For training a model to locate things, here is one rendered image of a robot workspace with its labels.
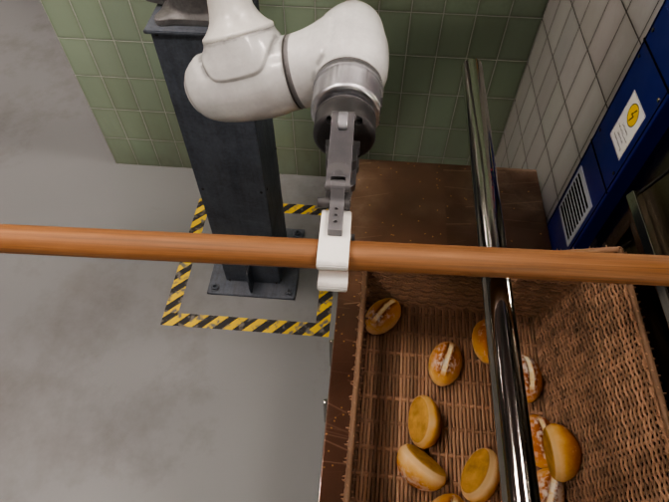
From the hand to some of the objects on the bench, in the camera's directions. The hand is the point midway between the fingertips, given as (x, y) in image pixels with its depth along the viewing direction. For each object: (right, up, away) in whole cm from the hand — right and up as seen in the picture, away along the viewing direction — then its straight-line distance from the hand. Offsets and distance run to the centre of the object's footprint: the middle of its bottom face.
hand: (334, 251), depth 52 cm
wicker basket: (+27, -35, +51) cm, 67 cm away
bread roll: (+17, -40, +46) cm, 63 cm away
